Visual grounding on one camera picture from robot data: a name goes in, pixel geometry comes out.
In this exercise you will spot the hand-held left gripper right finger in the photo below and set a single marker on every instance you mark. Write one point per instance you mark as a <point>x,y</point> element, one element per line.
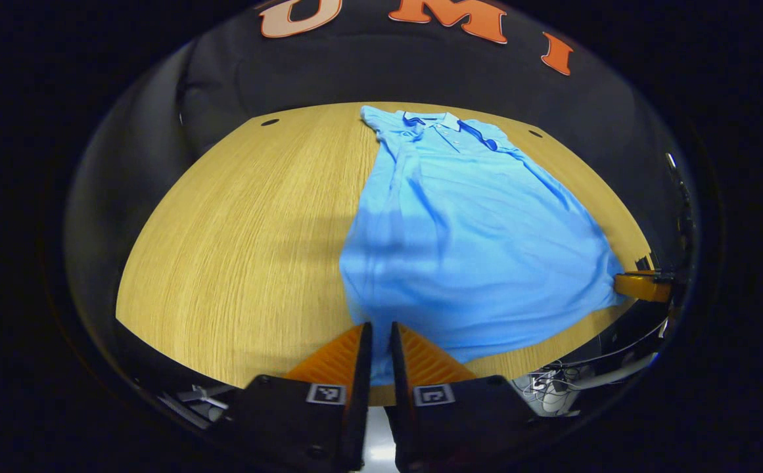
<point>402,394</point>

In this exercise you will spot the light blue polo T-shirt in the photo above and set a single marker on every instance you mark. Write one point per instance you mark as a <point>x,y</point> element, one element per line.
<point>473,249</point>

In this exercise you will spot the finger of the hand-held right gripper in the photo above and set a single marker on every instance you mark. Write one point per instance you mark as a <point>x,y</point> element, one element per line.
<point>644,288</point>

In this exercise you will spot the dark grey side curtain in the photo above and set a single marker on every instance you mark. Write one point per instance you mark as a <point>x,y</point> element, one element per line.
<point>112,217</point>

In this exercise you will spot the white power strip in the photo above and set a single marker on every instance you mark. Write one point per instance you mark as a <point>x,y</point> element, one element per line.
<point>549,391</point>

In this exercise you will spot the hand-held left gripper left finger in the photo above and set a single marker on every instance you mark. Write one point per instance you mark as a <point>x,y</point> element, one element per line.
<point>361,394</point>

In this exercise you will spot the grey metal table leg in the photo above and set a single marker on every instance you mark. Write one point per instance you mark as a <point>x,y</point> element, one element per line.
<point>200,397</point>

